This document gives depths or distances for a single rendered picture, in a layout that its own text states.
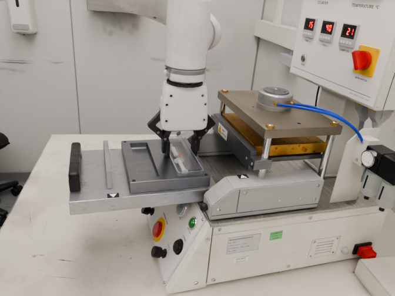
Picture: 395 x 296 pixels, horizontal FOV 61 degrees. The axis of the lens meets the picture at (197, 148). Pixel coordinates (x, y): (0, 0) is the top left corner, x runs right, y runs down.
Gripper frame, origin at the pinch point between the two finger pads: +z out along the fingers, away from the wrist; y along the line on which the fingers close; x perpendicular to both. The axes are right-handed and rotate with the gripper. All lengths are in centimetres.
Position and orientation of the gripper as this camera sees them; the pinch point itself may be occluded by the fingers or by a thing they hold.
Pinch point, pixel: (180, 147)
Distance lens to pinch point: 75.6
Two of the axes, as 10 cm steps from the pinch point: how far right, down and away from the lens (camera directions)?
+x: -2.8, -4.3, 8.6
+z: -0.7, 9.0, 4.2
